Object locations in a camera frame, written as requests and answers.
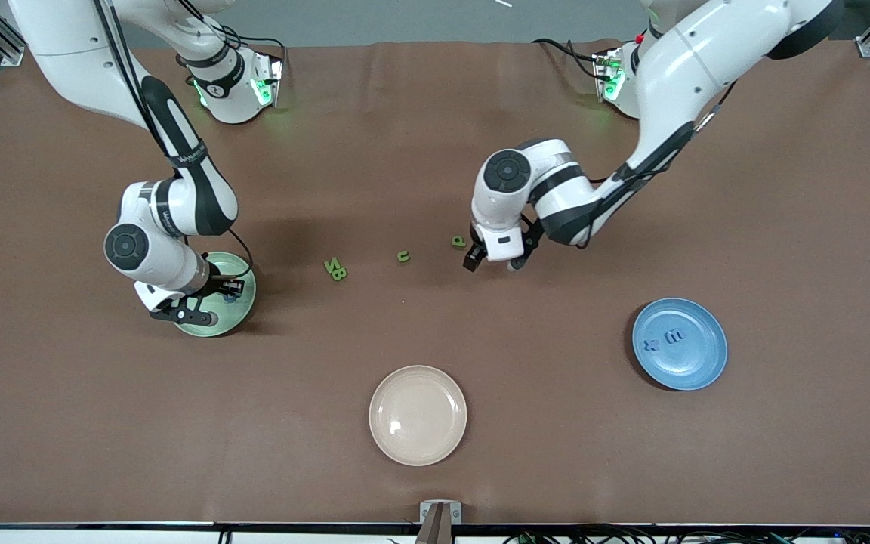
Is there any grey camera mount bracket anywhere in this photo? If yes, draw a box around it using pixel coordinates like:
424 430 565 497
416 500 463 544

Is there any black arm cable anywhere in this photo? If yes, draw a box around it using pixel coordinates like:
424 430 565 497
578 76 738 250
91 0 255 282

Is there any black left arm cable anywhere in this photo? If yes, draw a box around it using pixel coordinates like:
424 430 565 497
578 76 738 250

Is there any green plate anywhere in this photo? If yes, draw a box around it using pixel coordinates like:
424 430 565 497
175 252 258 338

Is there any black base cable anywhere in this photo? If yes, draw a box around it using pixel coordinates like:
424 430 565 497
201 19 286 61
532 38 603 80

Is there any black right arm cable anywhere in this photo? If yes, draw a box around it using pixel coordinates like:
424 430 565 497
91 0 255 282

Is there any beige plate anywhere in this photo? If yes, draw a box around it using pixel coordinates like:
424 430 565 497
369 365 468 467

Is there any blue plate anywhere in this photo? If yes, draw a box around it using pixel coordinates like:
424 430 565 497
632 298 729 391

